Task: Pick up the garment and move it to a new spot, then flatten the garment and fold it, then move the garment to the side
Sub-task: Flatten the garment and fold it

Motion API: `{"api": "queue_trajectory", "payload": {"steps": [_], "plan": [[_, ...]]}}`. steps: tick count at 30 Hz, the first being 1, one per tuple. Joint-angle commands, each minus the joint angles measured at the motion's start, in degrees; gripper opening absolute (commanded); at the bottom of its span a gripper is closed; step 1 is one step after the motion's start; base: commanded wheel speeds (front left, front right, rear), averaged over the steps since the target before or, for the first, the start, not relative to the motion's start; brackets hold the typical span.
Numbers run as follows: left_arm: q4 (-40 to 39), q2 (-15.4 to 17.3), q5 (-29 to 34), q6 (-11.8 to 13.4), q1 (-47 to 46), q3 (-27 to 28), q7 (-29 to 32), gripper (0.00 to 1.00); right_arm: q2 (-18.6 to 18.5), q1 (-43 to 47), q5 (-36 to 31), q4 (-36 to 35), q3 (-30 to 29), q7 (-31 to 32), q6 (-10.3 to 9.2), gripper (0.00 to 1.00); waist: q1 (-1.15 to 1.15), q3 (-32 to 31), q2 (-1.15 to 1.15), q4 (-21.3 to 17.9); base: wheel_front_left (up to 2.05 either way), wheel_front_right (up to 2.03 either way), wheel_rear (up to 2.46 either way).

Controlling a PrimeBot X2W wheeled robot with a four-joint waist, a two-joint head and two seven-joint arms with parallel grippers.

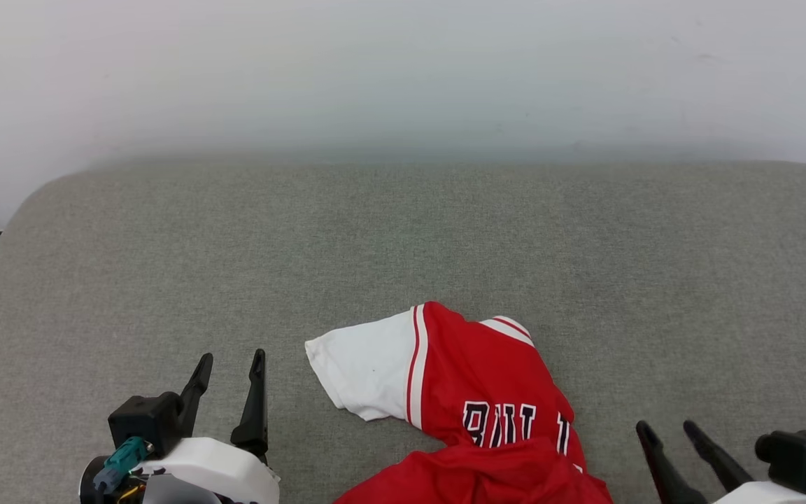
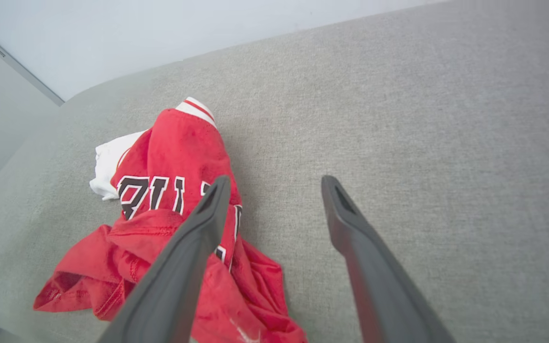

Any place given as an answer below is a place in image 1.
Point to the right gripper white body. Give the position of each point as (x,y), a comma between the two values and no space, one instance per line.
(774,494)

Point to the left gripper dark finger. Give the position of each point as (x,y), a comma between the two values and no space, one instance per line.
(255,413)
(196,392)

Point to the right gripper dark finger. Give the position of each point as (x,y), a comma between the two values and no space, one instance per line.
(669,476)
(718,458)

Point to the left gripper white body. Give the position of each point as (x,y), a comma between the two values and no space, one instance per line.
(221,472)

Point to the red and white basketball jersey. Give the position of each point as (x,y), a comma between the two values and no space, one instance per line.
(487,378)

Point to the grey fabric sofa cushion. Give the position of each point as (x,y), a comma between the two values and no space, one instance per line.
(403,245)

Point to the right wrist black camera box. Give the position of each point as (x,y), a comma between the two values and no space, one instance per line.
(795,455)

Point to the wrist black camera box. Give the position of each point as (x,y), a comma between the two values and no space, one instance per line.
(795,455)
(144,420)

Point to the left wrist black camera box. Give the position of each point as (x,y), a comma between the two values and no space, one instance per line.
(144,420)

